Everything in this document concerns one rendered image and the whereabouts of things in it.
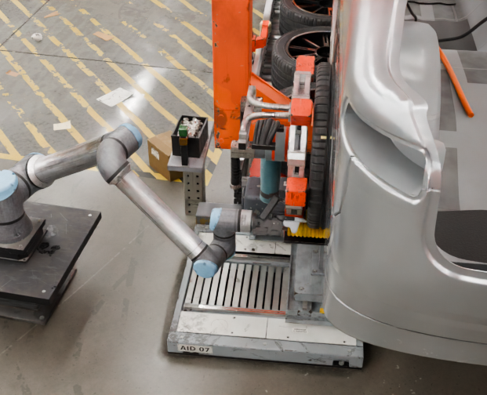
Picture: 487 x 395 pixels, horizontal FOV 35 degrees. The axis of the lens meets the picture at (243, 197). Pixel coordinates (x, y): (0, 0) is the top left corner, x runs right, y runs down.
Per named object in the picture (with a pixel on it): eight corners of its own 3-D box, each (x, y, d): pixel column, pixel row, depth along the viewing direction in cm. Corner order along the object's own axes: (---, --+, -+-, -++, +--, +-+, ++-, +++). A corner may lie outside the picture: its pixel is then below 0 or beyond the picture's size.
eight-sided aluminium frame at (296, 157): (300, 240, 299) (307, 122, 266) (283, 240, 299) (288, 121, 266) (305, 163, 342) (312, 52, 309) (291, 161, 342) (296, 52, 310)
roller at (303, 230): (352, 243, 313) (354, 232, 309) (281, 238, 315) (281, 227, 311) (352, 234, 317) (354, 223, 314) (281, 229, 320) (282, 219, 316)
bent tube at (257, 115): (290, 143, 282) (292, 117, 275) (238, 139, 283) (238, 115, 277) (292, 118, 296) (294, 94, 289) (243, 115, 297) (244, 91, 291)
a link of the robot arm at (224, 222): (212, 222, 309) (211, 202, 303) (242, 224, 308) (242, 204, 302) (208, 236, 302) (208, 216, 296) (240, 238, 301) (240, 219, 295)
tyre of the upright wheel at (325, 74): (367, 98, 341) (359, 244, 327) (314, 95, 343) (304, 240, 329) (383, 37, 276) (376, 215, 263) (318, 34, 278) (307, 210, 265)
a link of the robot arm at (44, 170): (-4, 175, 334) (113, 132, 290) (21, 154, 347) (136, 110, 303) (16, 203, 339) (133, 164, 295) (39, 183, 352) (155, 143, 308)
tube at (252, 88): (293, 115, 298) (294, 91, 291) (244, 112, 299) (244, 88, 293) (296, 93, 311) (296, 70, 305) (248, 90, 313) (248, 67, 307)
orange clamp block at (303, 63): (314, 77, 304) (315, 56, 305) (294, 76, 305) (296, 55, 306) (314, 82, 311) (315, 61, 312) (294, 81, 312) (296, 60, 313)
